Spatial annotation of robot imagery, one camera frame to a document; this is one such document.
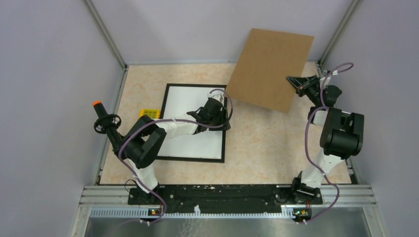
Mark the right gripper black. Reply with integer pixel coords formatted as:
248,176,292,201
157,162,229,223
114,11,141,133
286,75,322,107

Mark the black picture frame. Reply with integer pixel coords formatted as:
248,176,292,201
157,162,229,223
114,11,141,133
154,83,228,164

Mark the brown frame backing board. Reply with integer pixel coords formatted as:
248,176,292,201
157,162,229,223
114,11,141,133
226,28,314,113

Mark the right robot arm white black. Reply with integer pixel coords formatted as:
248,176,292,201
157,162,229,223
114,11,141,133
287,76,365,203

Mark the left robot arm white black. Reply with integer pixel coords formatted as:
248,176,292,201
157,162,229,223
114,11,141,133
100,95,233,204

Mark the yellow small tray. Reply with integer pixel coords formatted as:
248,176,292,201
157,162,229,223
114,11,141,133
139,109,161,119

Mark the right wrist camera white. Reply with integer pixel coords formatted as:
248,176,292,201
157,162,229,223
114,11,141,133
320,70,338,84

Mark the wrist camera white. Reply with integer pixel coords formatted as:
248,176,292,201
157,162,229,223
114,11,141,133
207,90,225,103
320,70,338,84

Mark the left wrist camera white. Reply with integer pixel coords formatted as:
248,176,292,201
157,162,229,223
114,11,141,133
207,90,225,103

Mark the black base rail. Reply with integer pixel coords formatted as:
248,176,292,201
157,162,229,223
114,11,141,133
127,184,323,215

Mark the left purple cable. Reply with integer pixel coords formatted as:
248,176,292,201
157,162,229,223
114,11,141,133
117,88,234,226

